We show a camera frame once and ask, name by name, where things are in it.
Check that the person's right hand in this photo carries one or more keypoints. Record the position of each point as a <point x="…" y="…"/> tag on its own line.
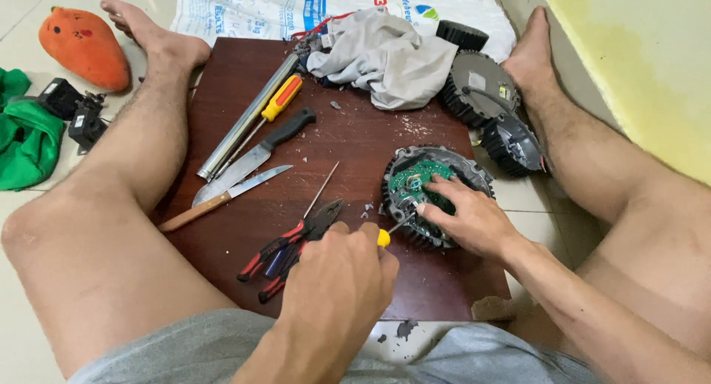
<point x="477" y="220"/>

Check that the person's left hand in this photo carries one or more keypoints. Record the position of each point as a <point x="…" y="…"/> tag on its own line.
<point x="333" y="278"/>

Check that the person's left fingers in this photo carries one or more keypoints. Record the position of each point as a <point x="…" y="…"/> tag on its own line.
<point x="350" y="234"/>

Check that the red and black pliers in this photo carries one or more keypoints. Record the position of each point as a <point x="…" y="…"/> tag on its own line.
<point x="319" y="220"/>

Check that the green circuit board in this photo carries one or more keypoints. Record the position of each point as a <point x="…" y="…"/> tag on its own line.
<point x="400" y="188"/>

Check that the brown wooden board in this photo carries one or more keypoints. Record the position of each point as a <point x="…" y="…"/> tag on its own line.
<point x="344" y="139"/>

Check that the yellow and red screwdriver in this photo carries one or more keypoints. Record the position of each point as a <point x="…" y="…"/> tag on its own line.
<point x="282" y="98"/>

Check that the silver metal tube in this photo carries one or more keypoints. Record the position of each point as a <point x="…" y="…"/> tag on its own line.
<point x="250" y="114"/>

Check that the grey cloth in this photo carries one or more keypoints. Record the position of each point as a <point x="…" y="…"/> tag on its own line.
<point x="383" y="56"/>

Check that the small black round lamp housing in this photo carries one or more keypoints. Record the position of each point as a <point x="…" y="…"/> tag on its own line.
<point x="511" y="145"/>

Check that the large black round lamp housing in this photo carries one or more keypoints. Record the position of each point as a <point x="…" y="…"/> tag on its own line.
<point x="477" y="87"/>

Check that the grey shorts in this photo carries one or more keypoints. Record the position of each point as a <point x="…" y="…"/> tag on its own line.
<point x="183" y="350"/>

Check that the black finned lamp heatsink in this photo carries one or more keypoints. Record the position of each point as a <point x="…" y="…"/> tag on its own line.
<point x="461" y="34"/>

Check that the person's left leg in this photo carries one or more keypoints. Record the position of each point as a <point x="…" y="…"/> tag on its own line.
<point x="111" y="234"/>

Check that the person's leg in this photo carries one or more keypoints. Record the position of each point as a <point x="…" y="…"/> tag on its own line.
<point x="111" y="234"/>
<point x="611" y="206"/>

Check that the white printed sack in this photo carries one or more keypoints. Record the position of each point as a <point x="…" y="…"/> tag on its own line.
<point x="250" y="6"/>

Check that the person's right leg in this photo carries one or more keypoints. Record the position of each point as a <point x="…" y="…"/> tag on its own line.
<point x="611" y="206"/>

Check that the black electrical part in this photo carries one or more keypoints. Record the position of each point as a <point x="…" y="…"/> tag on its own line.
<point x="86" y="126"/>

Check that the black power adapter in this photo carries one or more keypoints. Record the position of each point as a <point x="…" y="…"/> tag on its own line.
<point x="58" y="98"/>

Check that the orange plush toy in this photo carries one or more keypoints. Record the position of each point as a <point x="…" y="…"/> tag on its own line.
<point x="83" y="48"/>

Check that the green cloth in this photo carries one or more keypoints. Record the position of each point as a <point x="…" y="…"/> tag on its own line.
<point x="28" y="139"/>

